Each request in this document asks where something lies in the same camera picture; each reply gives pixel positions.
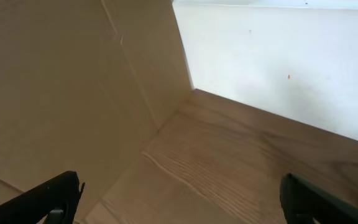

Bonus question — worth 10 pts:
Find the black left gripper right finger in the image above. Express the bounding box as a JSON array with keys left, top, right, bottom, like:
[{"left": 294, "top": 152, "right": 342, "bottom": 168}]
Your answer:
[{"left": 280, "top": 173, "right": 358, "bottom": 224}]

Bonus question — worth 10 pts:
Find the beige cardboard side panel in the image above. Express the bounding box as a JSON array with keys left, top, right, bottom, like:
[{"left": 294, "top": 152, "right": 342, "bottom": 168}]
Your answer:
[{"left": 0, "top": 0, "right": 191, "bottom": 220}]

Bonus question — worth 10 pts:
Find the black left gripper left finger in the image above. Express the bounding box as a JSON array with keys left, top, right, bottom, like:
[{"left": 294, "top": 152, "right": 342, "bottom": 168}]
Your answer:
[{"left": 0, "top": 170, "right": 85, "bottom": 224}]

